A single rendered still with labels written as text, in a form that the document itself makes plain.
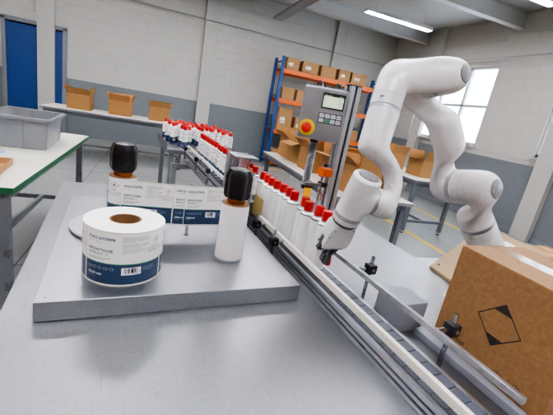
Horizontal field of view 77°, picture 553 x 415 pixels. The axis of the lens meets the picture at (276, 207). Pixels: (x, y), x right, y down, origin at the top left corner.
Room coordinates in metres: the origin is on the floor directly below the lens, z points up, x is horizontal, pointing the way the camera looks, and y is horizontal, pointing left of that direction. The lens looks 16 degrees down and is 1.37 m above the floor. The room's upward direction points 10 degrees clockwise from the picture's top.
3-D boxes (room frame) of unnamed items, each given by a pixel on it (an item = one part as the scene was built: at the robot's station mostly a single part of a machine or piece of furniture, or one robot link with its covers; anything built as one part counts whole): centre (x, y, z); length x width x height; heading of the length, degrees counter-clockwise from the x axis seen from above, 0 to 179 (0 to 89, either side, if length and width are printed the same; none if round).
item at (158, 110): (6.38, 2.37, 0.97); 0.48 x 0.47 x 0.37; 23
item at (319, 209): (1.14, -0.15, 0.98); 0.05 x 0.05 x 0.20
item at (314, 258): (1.09, -0.17, 0.98); 0.05 x 0.05 x 0.20
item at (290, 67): (9.05, -0.73, 1.26); 2.77 x 0.60 x 2.51; 111
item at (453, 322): (0.72, -0.44, 0.91); 0.07 x 0.03 x 0.17; 117
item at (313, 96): (1.38, -0.11, 1.38); 0.17 x 0.10 x 0.19; 82
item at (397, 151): (5.83, -1.71, 0.97); 0.43 x 0.39 x 0.37; 108
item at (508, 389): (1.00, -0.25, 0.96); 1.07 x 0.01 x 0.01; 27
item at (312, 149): (1.43, -0.10, 1.18); 0.04 x 0.04 x 0.21
